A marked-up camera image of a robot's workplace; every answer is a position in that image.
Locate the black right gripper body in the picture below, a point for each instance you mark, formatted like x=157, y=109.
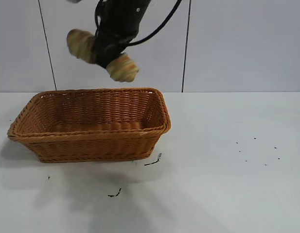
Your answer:
x=118, y=17

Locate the brown woven wicker basket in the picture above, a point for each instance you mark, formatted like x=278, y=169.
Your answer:
x=91, y=143

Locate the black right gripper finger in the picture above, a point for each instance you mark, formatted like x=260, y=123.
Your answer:
x=107, y=49

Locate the long striped bread loaf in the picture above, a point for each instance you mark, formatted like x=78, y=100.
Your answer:
x=123, y=68

